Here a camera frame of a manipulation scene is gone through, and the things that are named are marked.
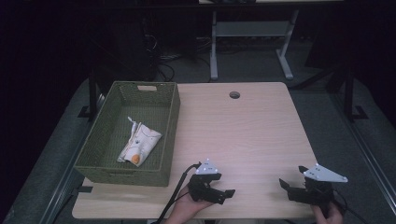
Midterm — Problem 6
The white printed cloth pouch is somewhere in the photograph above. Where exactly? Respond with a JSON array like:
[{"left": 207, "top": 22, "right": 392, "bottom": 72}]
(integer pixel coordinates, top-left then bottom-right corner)
[{"left": 116, "top": 116, "right": 163, "bottom": 168}]

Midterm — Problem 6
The black metal stand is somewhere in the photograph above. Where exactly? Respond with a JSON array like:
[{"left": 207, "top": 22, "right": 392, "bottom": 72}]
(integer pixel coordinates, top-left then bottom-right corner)
[
  {"left": 78, "top": 69, "right": 102, "bottom": 122},
  {"left": 342, "top": 63, "right": 370, "bottom": 123}
]

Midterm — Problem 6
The person's left hand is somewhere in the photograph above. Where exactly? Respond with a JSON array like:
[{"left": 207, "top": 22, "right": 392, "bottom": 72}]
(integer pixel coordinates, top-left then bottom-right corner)
[{"left": 163, "top": 186, "right": 217, "bottom": 224}]

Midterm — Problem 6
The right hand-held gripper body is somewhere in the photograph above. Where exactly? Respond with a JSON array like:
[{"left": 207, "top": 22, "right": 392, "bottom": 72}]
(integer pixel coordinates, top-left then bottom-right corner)
[{"left": 287, "top": 162, "right": 349, "bottom": 207}]

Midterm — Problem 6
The person's right hand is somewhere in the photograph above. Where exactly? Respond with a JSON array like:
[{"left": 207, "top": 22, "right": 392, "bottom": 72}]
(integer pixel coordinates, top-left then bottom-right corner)
[{"left": 310, "top": 201, "right": 346, "bottom": 224}]

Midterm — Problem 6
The tangle of floor cables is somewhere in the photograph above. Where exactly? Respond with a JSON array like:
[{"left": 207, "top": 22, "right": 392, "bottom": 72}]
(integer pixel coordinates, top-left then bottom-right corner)
[{"left": 143, "top": 33, "right": 213, "bottom": 83}]

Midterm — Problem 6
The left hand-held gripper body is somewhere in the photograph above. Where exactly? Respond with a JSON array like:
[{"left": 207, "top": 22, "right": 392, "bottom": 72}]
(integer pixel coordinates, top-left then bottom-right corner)
[{"left": 188, "top": 158, "right": 226, "bottom": 205}]

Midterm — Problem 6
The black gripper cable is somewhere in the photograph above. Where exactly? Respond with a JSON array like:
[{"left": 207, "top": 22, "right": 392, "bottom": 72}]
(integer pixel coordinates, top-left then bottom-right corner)
[
  {"left": 151, "top": 162, "right": 203, "bottom": 224},
  {"left": 332, "top": 188, "right": 372, "bottom": 224}
]

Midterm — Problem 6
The green woven basket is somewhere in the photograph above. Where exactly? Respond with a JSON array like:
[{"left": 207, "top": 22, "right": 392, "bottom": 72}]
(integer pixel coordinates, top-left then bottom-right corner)
[{"left": 73, "top": 80, "right": 182, "bottom": 188}]

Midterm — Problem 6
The white metal desk frame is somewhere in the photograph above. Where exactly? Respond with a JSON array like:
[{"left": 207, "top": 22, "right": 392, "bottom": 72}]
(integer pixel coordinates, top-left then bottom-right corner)
[{"left": 209, "top": 8, "right": 301, "bottom": 82}]

